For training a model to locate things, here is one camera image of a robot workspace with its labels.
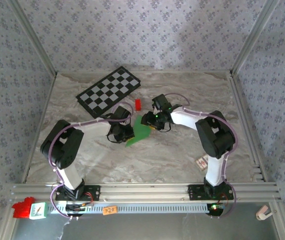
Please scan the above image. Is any green cloth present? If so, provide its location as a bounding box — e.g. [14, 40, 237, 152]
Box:
[124, 114, 152, 149]

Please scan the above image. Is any black and white chessboard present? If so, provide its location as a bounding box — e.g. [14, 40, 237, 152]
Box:
[75, 65, 142, 120]

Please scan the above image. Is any small red-printed card box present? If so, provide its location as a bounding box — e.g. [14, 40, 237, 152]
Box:
[194, 154, 210, 172]

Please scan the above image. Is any orange tag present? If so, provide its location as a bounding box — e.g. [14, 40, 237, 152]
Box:
[102, 205, 119, 216]

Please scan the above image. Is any black controller board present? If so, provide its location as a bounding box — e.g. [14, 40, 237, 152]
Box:
[64, 203, 95, 216]
[206, 202, 228, 217]

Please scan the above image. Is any red object with label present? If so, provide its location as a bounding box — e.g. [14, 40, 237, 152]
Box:
[11, 196, 36, 219]

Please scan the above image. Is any white plastic hook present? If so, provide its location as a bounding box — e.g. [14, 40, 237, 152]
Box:
[255, 204, 274, 221]

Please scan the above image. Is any thin black right gripper cable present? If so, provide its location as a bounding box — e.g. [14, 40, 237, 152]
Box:
[157, 119, 172, 133]

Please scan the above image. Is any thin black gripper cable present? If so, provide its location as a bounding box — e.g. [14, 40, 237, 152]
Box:
[106, 132, 121, 145]
[157, 119, 172, 133]

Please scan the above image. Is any thin black left gripper cable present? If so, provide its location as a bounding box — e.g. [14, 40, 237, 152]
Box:
[106, 132, 121, 145]

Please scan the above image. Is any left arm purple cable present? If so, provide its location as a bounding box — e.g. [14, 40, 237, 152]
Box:
[47, 101, 135, 221]

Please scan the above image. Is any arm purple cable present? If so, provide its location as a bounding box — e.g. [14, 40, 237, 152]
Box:
[163, 92, 240, 220]
[47, 101, 135, 221]

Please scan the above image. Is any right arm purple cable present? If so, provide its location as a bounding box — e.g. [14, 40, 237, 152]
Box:
[163, 92, 240, 220]

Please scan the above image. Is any aluminium back rail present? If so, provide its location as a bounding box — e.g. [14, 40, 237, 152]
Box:
[56, 69, 232, 75]

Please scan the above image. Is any long aluminium mounting rail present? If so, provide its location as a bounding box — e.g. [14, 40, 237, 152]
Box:
[9, 182, 282, 204]

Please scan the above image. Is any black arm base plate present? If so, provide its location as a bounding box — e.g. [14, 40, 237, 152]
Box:
[55, 184, 101, 202]
[187, 184, 235, 201]

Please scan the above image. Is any grey slotted cable tray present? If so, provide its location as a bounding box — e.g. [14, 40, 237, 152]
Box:
[47, 202, 212, 215]

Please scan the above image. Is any aluminium side rail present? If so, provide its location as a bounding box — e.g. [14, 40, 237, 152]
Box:
[21, 73, 58, 184]
[228, 71, 270, 183]

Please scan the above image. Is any aluminium frame post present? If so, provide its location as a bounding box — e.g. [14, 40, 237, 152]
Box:
[229, 0, 281, 77]
[7, 0, 58, 78]

